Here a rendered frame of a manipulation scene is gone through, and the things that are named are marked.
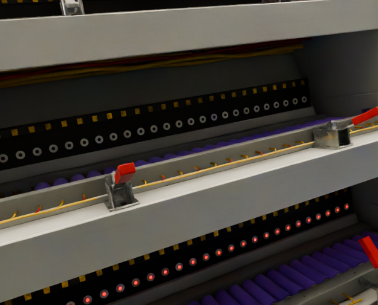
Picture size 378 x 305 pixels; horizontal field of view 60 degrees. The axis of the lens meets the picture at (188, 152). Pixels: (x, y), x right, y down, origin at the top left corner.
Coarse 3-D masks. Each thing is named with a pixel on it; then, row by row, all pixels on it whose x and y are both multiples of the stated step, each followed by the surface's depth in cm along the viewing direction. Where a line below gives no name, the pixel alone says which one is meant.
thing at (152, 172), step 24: (336, 120) 46; (240, 144) 40; (264, 144) 40; (288, 144) 42; (144, 168) 35; (168, 168) 36; (192, 168) 37; (48, 192) 32; (72, 192) 32; (96, 192) 33; (0, 216) 30; (24, 216) 29
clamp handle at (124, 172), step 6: (132, 162) 25; (120, 168) 24; (126, 168) 24; (132, 168) 24; (114, 174) 30; (120, 174) 24; (126, 174) 24; (132, 174) 25; (114, 180) 30; (120, 180) 26; (126, 180) 27; (114, 186) 30; (120, 186) 30
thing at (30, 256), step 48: (144, 144) 49; (144, 192) 34; (192, 192) 31; (240, 192) 33; (288, 192) 35; (0, 240) 27; (48, 240) 27; (96, 240) 28; (144, 240) 30; (0, 288) 26
